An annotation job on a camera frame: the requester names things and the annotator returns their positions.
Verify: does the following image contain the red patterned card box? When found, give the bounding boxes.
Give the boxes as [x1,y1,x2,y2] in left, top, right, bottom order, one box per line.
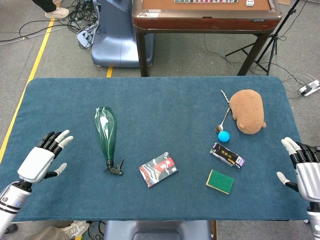
[138,151,179,188]

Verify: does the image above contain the green yellow sponge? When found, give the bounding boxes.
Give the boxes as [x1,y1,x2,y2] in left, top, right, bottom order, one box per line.
[205,169,235,195]

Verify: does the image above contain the person's white sneaker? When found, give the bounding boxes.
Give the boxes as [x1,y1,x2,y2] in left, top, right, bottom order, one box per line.
[59,220,90,239]

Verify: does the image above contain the white power strip with plugs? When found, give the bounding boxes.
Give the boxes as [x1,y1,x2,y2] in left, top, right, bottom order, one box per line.
[76,23,99,47]

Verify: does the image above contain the blue ball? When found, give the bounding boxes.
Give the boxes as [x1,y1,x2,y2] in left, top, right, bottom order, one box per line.
[217,130,231,143]

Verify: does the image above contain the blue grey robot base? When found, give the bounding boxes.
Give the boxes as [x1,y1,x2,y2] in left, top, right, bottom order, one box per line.
[90,0,155,68]

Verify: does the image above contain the metal spoon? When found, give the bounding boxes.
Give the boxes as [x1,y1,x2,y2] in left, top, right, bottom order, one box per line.
[215,107,231,133]

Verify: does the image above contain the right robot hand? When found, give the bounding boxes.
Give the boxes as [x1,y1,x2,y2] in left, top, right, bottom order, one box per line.
[276,136,320,202]

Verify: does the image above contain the row of mahjong tiles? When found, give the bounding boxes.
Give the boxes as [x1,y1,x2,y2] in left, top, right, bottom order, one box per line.
[173,0,239,4]

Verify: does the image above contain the black tripod stand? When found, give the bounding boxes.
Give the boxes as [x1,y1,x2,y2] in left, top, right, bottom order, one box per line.
[224,0,302,76]

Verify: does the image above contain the black purple packet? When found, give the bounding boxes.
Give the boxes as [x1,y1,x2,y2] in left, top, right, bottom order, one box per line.
[209,142,246,171]

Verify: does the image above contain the brown plush toy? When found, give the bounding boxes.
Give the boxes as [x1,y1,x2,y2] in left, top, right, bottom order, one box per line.
[228,89,267,135]

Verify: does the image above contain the blue table cloth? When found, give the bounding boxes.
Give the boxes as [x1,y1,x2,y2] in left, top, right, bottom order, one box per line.
[0,76,310,223]

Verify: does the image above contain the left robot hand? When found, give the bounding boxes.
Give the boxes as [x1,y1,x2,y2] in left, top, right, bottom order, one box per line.
[17,129,74,185]

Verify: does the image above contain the brown mahjong table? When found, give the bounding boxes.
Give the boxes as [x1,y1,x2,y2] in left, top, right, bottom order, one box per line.
[131,0,283,77]

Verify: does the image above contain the grey blue robot torso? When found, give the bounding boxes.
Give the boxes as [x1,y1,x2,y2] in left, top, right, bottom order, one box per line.
[103,220,212,240]

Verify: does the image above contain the person's beige sneaker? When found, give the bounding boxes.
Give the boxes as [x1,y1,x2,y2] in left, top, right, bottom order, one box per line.
[44,6,70,20]

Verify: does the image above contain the green spray bottle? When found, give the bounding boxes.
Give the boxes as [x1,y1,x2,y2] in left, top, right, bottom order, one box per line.
[94,106,125,176]

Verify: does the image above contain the black cable bundle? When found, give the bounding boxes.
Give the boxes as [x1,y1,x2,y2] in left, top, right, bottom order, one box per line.
[67,0,102,52]

